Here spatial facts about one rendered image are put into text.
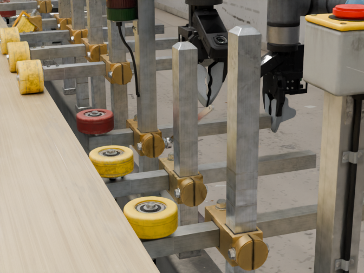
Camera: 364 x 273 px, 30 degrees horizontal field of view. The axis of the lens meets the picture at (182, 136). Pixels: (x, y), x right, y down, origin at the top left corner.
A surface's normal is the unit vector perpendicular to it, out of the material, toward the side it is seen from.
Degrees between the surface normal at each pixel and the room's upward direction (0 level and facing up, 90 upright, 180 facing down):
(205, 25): 30
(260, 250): 90
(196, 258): 0
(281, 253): 0
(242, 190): 90
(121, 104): 90
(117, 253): 0
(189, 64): 90
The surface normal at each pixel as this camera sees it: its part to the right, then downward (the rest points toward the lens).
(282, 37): -0.16, 0.32
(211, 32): 0.15, -0.67
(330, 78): -0.95, 0.11
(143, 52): 0.32, 0.30
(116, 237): -0.01, -0.95
